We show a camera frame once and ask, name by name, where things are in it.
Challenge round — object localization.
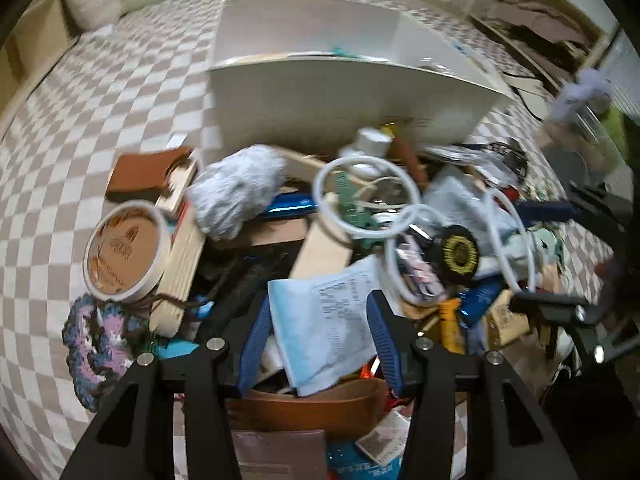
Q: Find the white blue printed sachet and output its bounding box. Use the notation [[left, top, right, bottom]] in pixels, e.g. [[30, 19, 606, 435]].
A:
[[268, 256, 383, 396]]

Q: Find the large white plastic ring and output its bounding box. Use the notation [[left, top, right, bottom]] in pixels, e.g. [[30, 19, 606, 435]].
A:
[[311, 154, 422, 241]]

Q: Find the white fluffy yarn ball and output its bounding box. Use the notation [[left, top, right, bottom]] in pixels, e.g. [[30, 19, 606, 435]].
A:
[[186, 144, 286, 240]]

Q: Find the light wooden block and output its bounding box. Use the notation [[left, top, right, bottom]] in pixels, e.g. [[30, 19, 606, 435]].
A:
[[288, 211, 352, 280]]

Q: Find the black gold round cap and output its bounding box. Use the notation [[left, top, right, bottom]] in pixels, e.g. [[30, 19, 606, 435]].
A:
[[431, 224, 480, 285]]

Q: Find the brown leather belt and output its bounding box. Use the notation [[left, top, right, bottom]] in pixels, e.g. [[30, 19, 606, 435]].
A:
[[227, 378, 387, 441]]

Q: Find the blue metallic pen tube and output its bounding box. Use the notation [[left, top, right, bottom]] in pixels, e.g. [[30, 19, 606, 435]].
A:
[[260, 192, 317, 220]]

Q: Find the crocheted purple pink coaster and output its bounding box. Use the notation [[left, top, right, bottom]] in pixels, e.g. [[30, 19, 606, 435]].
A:
[[62, 294, 148, 413]]

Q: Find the round brown lidded tub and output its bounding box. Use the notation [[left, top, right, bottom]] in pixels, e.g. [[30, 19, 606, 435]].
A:
[[82, 200, 171, 304]]

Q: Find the white bottle with cap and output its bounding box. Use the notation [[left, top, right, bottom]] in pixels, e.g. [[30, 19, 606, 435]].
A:
[[338, 127, 393, 181]]

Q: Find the brown leather wallet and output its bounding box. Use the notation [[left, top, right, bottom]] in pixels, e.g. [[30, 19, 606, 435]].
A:
[[105, 146, 193, 204]]

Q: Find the large white cardboard box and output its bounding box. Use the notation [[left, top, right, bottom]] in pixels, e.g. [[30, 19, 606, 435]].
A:
[[210, 0, 513, 155]]

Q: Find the wooden bedside shelf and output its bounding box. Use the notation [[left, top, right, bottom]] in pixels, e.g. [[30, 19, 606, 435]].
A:
[[1, 0, 76, 138]]

